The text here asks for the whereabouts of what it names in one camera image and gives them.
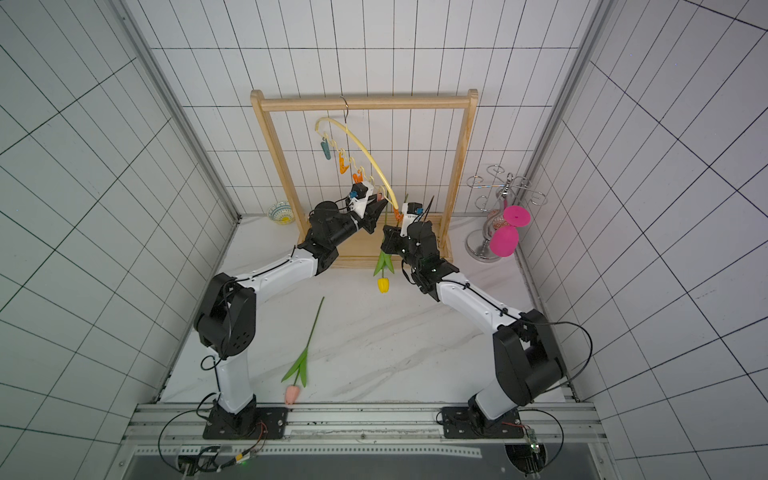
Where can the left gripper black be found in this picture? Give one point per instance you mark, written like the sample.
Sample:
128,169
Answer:
372,214

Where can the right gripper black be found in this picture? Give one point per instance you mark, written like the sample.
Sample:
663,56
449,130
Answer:
417,231

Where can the yellow tulip flower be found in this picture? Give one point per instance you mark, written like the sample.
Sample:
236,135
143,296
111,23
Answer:
384,264

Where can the pink tulip flower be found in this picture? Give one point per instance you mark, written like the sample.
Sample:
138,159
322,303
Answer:
299,369

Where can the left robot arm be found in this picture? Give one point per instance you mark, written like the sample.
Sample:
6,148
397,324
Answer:
227,318

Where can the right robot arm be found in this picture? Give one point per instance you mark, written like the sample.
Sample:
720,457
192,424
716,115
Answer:
527,358

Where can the yellow curved clothes hanger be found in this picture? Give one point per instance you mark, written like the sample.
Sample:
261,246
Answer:
377,178

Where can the small patterned bowl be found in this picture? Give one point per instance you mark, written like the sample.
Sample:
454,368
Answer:
281,213

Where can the chrome glass holder stand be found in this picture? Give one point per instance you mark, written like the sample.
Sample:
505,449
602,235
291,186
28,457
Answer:
499,193

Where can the teal clothespin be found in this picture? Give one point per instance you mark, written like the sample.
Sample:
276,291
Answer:
326,149

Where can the patterned cup on stand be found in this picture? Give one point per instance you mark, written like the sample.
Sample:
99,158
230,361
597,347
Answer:
496,224

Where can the magenta plastic wine glass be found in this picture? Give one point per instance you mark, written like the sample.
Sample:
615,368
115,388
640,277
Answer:
505,239

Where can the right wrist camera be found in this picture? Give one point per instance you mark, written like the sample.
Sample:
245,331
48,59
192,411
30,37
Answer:
411,212

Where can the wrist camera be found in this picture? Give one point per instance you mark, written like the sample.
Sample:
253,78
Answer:
359,195
411,212

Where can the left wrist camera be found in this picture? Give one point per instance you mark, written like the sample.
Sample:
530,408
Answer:
359,195

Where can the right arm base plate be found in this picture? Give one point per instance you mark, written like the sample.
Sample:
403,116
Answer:
469,423

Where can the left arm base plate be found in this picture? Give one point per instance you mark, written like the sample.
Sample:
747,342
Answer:
251,423

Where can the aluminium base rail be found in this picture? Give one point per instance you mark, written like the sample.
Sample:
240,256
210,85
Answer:
173,432

